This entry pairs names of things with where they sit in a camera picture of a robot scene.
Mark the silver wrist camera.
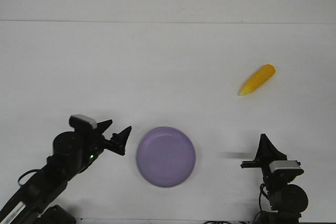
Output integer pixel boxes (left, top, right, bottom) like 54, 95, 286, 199
269, 160, 304, 176
69, 114, 97, 130

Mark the yellow corn cob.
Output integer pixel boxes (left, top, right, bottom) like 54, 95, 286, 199
238, 64, 276, 96

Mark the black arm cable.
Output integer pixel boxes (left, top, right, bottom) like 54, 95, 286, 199
17, 170, 40, 187
258, 184, 268, 213

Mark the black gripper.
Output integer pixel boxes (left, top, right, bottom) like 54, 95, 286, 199
78, 119, 132, 164
240, 134, 297, 184

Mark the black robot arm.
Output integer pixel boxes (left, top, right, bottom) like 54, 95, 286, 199
1, 114, 132, 223
240, 133, 309, 223

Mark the purple round plate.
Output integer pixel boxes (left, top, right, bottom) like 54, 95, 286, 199
136, 126, 196, 188

